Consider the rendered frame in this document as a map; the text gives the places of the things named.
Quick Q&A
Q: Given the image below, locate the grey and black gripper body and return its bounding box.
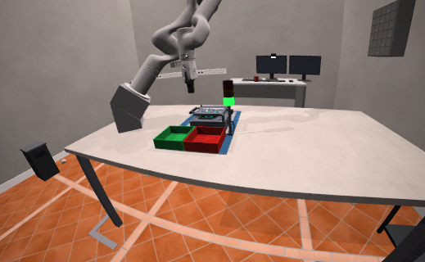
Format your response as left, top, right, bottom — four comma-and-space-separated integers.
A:
181, 60, 197, 80

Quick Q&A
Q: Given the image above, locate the green open bin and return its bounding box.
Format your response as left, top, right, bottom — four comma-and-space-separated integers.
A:
153, 126, 196, 151

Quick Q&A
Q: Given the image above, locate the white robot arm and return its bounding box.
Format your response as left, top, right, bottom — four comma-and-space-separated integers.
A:
124, 0, 222, 100

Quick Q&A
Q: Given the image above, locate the red bin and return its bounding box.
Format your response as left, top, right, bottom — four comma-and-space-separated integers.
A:
183, 126, 226, 154

